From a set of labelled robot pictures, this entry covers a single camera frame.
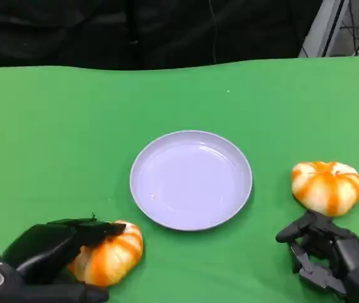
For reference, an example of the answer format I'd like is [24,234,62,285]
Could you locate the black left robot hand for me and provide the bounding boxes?
[2,213,126,303]

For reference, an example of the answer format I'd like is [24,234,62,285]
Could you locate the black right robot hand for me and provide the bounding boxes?
[276,210,359,299]

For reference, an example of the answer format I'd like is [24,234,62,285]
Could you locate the orange and white bread roll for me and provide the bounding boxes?
[67,220,144,287]
[291,161,359,218]

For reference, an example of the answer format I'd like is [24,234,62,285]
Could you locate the green table cloth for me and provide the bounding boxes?
[0,54,359,303]

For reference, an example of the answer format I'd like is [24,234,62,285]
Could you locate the lilac plate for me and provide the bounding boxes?
[130,129,253,232]

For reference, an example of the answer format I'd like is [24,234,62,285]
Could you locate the black backdrop curtain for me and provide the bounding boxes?
[0,0,324,71]

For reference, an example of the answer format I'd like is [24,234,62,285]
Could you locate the black floor cables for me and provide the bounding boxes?
[339,0,359,56]

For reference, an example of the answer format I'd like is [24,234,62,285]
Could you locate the grey metal frame post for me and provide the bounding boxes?
[298,0,351,58]

